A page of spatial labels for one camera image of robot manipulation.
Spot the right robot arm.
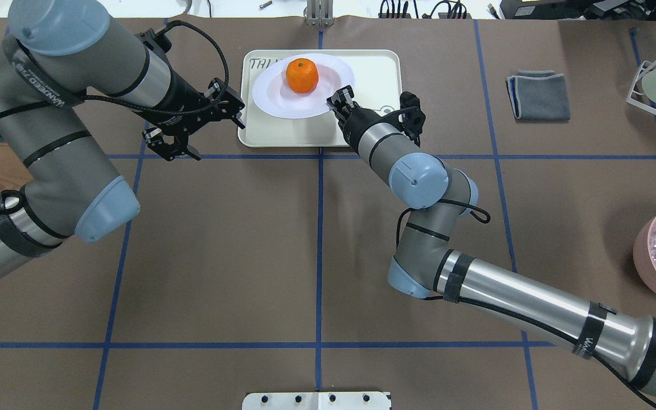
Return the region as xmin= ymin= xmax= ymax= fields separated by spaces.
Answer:
xmin=113 ymin=101 xmax=656 ymax=409

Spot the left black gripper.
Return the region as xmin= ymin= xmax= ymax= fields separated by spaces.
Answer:
xmin=142 ymin=72 xmax=245 ymax=161

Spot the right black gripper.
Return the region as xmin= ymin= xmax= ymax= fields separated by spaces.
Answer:
xmin=326 ymin=85 xmax=383 ymax=151

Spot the white round plate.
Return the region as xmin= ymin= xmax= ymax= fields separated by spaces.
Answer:
xmin=252 ymin=54 xmax=356 ymax=119

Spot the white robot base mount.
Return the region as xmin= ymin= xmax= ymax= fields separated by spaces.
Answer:
xmin=241 ymin=391 xmax=393 ymax=409

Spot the orange fruit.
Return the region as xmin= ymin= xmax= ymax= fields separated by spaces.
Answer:
xmin=285 ymin=58 xmax=319 ymax=94

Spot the cream bear tray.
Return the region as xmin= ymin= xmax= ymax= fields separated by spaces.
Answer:
xmin=237 ymin=50 xmax=403 ymax=148

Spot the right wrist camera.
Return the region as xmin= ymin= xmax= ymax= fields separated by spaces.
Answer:
xmin=399 ymin=91 xmax=427 ymax=147

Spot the grey folded cloth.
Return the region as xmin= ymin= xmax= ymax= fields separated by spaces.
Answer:
xmin=506 ymin=70 xmax=571 ymax=122

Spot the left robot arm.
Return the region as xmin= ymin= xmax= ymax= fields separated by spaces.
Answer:
xmin=0 ymin=1 xmax=245 ymax=278

